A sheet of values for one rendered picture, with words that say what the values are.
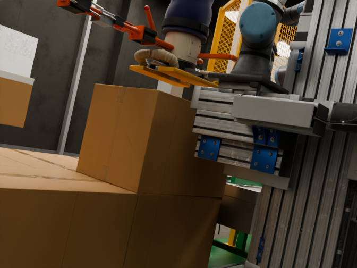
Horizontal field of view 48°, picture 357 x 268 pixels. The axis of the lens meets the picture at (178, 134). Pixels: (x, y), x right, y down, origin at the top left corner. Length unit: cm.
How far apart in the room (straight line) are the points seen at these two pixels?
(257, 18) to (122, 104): 65
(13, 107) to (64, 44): 459
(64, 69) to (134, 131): 633
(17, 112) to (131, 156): 192
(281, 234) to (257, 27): 73
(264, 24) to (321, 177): 56
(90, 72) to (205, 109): 678
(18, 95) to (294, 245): 247
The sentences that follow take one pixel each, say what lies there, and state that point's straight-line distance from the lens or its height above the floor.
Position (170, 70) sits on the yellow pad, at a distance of 169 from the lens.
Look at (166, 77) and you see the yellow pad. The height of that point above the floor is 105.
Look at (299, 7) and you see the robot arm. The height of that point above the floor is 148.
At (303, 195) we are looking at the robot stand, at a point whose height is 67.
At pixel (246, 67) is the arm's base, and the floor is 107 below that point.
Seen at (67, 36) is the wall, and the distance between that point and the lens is 789.
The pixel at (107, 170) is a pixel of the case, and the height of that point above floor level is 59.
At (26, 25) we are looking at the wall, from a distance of 747.
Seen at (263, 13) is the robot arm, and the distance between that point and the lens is 135.
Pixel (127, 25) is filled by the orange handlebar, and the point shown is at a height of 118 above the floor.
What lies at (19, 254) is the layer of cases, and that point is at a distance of 129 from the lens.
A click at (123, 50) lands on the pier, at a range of 845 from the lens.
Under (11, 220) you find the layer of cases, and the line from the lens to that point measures 124.
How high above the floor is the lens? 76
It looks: 1 degrees up
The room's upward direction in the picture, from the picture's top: 12 degrees clockwise
